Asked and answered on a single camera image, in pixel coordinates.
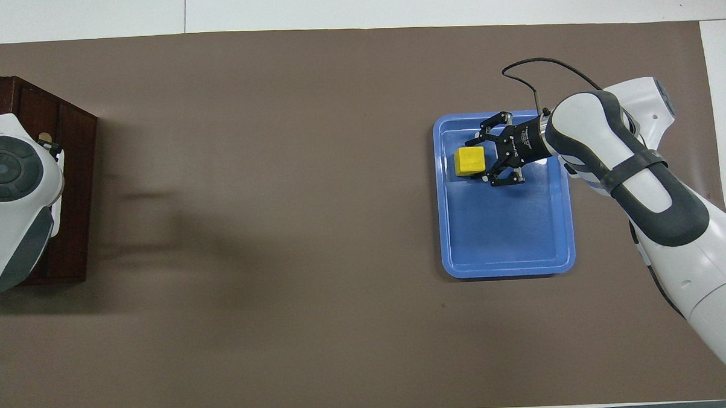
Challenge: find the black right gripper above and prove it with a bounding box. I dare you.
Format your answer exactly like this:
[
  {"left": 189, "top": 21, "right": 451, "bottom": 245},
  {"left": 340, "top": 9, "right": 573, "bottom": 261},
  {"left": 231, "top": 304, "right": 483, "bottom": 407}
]
[{"left": 463, "top": 109, "right": 553, "bottom": 188}]

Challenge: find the blue plastic tray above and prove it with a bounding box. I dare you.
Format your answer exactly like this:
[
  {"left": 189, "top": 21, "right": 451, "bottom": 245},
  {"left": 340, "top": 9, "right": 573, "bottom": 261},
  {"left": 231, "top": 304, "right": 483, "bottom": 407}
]
[{"left": 431, "top": 108, "right": 578, "bottom": 280}]

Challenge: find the yellow cube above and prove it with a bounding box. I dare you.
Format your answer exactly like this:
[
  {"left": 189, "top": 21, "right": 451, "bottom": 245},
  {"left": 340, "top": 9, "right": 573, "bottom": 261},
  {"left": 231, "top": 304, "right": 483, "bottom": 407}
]
[{"left": 454, "top": 146, "right": 487, "bottom": 179}]

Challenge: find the brown table mat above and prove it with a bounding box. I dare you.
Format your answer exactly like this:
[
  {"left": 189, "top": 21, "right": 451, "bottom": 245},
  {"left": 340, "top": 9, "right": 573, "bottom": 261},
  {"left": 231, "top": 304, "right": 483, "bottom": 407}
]
[{"left": 0, "top": 14, "right": 726, "bottom": 408}]

